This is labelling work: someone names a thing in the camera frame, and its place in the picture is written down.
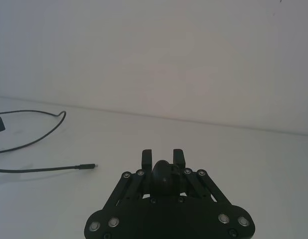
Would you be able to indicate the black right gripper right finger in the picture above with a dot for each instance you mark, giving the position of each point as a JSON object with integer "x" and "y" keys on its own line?
{"x": 179, "y": 158}

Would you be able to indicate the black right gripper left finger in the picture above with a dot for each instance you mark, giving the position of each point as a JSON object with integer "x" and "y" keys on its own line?
{"x": 146, "y": 159}

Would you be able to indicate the black rounded plug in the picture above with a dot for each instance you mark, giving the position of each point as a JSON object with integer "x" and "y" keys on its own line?
{"x": 164, "y": 179}

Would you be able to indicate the plain pale wall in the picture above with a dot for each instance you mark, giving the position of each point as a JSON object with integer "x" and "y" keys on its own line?
{"x": 154, "y": 49}

